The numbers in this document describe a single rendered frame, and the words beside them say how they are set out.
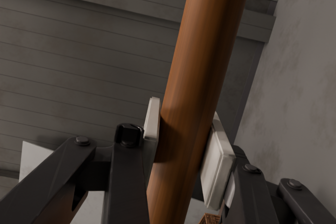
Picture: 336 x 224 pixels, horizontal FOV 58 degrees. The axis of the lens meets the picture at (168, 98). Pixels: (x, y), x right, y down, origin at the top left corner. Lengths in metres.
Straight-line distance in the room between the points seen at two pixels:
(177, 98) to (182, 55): 0.02
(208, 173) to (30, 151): 4.11
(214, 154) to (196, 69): 0.04
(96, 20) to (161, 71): 0.97
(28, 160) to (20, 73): 1.11
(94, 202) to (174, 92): 3.94
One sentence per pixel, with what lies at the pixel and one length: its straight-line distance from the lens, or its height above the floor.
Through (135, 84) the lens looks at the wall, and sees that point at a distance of 3.81.
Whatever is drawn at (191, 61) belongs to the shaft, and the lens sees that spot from 0.15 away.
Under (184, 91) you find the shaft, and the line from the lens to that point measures 0.16.
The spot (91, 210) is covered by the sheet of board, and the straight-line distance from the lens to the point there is 4.16.
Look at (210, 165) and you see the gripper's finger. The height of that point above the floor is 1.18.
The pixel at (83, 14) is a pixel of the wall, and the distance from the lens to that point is 3.82.
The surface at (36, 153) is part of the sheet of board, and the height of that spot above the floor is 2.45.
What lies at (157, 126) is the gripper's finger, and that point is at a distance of 0.15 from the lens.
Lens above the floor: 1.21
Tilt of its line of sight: 3 degrees down
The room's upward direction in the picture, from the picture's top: 78 degrees counter-clockwise
